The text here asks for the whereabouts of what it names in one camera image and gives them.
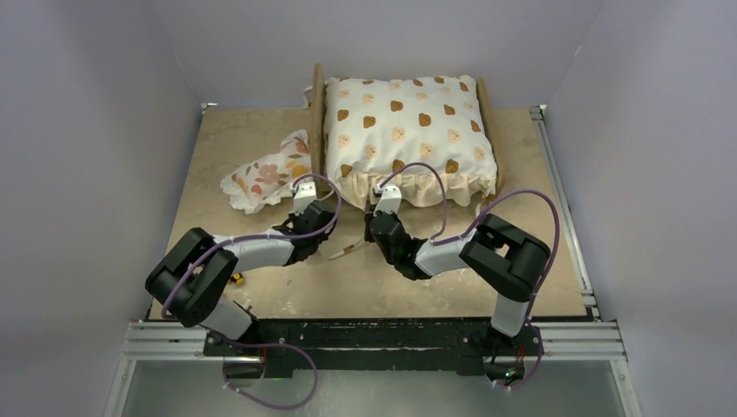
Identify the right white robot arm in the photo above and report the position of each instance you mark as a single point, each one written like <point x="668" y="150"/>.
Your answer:
<point x="509" y="259"/>

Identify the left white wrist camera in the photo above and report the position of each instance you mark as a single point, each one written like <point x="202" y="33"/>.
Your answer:
<point x="303" y="194"/>

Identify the aluminium table frame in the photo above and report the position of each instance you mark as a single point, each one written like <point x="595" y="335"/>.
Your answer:
<point x="526" y="158"/>

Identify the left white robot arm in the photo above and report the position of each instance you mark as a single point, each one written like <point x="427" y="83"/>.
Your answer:
<point x="191" y="278"/>

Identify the yellow black screwdriver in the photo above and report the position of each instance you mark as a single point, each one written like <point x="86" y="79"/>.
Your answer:
<point x="237" y="279"/>

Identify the floral print small pillow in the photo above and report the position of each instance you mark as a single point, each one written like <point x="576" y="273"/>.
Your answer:
<point x="267" y="180"/>

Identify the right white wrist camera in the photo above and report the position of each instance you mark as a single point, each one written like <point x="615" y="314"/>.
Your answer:
<point x="385" y="199"/>

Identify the bear print white cushion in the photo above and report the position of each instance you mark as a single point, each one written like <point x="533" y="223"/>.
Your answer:
<point x="403" y="132"/>

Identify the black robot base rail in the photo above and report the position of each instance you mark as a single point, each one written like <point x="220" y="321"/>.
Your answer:
<point x="467" y="346"/>

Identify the wooden pet bed frame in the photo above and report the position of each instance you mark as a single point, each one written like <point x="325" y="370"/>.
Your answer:
<point x="316" y="132"/>

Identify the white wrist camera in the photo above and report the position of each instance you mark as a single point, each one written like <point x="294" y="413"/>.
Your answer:
<point x="385" y="199"/>
<point x="303" y="194"/>

